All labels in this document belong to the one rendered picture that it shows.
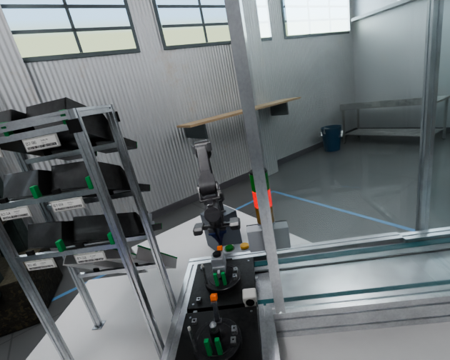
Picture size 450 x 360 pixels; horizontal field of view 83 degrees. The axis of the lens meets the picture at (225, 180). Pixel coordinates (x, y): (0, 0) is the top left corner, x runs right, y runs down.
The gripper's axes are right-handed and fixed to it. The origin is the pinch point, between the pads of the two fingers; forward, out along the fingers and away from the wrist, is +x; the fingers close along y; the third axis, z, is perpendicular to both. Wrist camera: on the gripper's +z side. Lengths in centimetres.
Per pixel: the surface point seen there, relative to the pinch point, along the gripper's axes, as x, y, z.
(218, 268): 4.1, 0.3, -14.4
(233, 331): 9.1, -4.9, -36.2
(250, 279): 12.2, -10.0, -12.4
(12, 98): -93, 214, 176
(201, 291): 12.1, 8.0, -15.6
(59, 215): 42, 218, 175
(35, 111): -58, 34, -26
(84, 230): -24.4, 33.0, -26.8
